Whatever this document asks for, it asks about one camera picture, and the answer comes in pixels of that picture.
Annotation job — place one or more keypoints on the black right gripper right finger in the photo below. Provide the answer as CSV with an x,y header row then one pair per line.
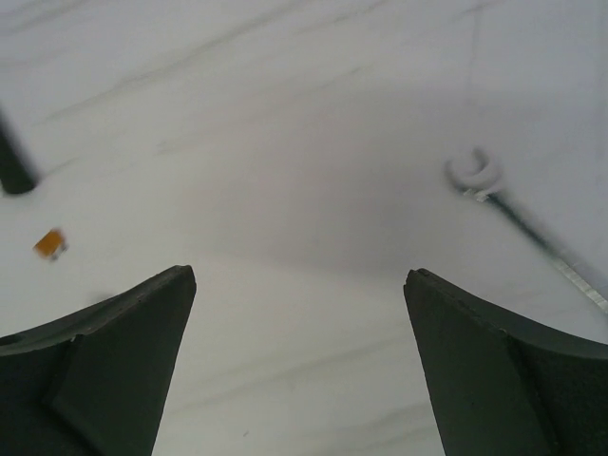
x,y
502,384

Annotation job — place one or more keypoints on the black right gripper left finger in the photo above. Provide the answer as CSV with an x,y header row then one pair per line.
x,y
95,382

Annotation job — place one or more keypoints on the orange blade fuse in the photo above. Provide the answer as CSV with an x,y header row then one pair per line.
x,y
51,245

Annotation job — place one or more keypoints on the silver wrench right side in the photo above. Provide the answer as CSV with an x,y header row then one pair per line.
x,y
480,176

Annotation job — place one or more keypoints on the black handle claw hammer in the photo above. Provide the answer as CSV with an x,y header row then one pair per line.
x,y
18,172

